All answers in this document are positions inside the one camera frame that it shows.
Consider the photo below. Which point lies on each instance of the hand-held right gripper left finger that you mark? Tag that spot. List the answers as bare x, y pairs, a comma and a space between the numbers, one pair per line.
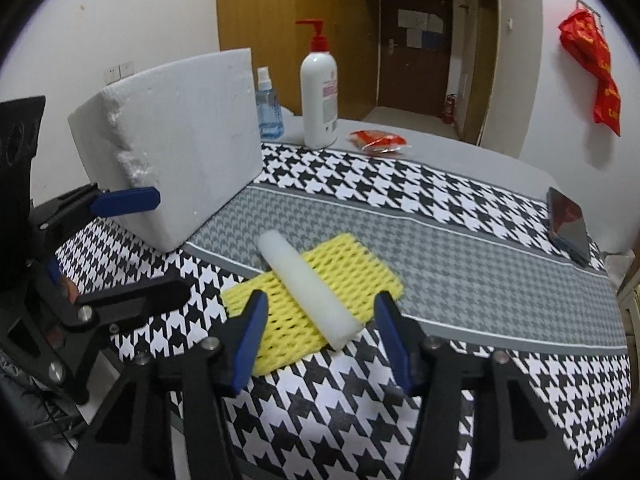
247, 340

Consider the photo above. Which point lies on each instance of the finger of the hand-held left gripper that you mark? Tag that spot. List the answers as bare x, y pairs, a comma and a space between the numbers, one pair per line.
145, 297
125, 201

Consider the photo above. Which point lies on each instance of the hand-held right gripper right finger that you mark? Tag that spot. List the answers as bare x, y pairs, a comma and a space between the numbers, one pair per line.
395, 345

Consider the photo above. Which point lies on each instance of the white foam roll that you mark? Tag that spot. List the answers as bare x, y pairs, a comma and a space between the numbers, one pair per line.
310, 285

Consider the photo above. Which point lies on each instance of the yellow foam net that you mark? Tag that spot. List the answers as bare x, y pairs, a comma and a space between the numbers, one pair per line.
350, 265

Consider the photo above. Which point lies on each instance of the white foam box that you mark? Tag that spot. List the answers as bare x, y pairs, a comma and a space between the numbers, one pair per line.
190, 135

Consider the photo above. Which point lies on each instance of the houndstooth tablecloth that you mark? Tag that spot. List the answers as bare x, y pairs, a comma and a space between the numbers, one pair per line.
450, 260

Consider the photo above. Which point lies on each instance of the clear spray bottle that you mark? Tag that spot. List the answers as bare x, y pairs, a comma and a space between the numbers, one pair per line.
270, 115

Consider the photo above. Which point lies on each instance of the red snack packet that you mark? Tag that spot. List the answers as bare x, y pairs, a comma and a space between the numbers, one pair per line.
377, 139

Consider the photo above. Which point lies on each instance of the black phone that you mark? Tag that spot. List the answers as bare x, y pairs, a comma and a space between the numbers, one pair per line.
570, 225

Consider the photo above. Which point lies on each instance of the white pump lotion bottle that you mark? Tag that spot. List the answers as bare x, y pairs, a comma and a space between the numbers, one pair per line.
317, 100

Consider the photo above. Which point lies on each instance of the wooden wardrobe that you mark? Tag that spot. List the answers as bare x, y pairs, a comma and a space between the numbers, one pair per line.
270, 10

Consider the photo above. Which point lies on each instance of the red fire extinguisher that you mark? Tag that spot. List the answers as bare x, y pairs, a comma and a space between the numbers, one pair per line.
450, 107

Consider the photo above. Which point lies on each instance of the dark brown door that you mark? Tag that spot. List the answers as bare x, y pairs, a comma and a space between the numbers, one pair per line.
400, 85

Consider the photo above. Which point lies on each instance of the blue paper sheet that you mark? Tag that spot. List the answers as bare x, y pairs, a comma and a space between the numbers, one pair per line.
422, 39

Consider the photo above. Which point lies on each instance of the white paper sheet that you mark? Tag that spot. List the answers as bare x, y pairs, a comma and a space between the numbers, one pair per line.
420, 19

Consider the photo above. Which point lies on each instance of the red hanging bag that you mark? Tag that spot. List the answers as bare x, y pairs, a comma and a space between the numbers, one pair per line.
590, 45

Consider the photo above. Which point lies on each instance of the metal hook rack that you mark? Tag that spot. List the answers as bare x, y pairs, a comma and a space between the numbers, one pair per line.
587, 5

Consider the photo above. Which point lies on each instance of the white wall socket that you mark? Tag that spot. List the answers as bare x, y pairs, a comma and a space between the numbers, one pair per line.
126, 68
111, 75

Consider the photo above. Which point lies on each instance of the wooden door frame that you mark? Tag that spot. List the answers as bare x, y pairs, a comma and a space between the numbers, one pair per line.
487, 60

